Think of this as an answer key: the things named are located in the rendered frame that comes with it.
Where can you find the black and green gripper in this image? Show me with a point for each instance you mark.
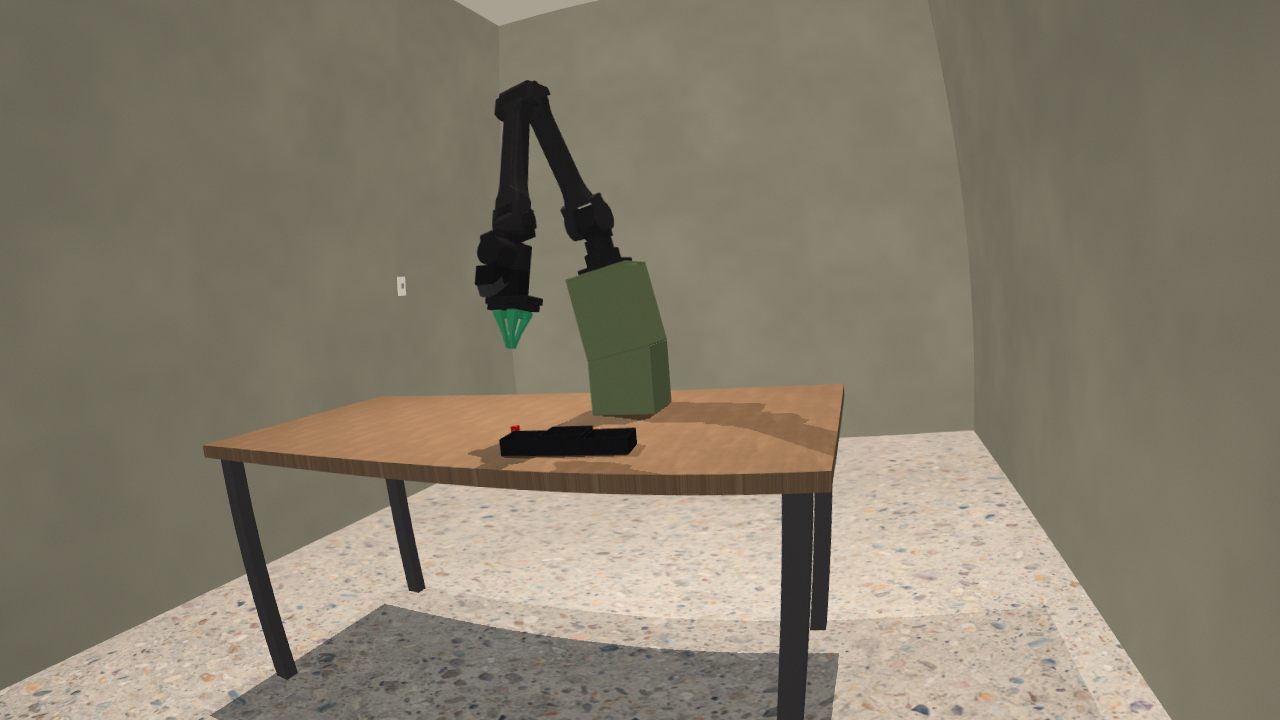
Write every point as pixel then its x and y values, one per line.
pixel 506 307

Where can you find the black rack of three bins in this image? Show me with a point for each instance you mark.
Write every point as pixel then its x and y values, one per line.
pixel 569 441

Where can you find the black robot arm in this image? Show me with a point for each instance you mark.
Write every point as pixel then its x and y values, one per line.
pixel 513 205

